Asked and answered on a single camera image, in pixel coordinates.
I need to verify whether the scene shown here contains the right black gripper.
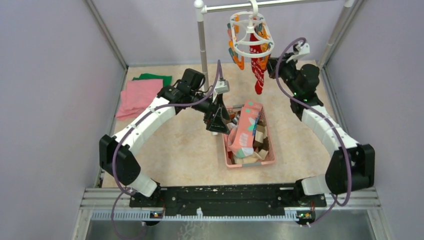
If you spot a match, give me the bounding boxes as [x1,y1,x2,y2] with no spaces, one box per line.
[263,52,301,96]

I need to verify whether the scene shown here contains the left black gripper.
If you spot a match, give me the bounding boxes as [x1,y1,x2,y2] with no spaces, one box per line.
[189,90,230,134]

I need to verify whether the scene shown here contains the pink sock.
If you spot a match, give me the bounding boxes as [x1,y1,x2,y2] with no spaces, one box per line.
[226,100,263,158]

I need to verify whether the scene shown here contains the red snowflake sock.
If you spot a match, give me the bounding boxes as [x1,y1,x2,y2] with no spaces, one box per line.
[249,44,269,95]

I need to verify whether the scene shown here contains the cream brown striped sock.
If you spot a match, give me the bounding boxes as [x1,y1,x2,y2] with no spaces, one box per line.
[253,120,268,148]

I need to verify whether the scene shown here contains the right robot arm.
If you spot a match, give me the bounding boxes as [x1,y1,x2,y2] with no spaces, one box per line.
[266,57,375,206]

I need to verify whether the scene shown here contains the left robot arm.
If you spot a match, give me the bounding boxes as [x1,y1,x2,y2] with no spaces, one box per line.
[99,66,230,207]

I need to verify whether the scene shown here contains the white clip sock hanger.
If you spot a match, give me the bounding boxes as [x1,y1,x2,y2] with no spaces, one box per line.
[227,0,275,70]

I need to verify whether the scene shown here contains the pink plastic basket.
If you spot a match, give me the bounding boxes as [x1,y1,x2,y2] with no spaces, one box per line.
[222,104,276,168]

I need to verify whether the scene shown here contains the green folded cloth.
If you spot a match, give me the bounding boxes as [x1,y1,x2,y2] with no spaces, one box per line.
[132,73,172,87]

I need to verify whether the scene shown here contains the pink folded cloth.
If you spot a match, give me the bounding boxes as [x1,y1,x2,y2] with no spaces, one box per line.
[116,79,163,121]

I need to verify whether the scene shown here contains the metal drying rack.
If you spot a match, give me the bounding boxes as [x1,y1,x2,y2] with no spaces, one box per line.
[193,0,364,83]

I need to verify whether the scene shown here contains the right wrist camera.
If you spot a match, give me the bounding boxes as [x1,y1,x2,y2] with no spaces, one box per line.
[285,41,310,63]

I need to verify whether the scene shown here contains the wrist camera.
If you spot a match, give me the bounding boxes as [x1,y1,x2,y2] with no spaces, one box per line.
[213,79,230,96]
[285,41,310,63]

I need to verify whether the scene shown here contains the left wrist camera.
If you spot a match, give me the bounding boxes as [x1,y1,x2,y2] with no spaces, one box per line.
[213,79,230,96]

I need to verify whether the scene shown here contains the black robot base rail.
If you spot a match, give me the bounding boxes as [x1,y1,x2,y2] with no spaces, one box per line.
[129,183,327,224]

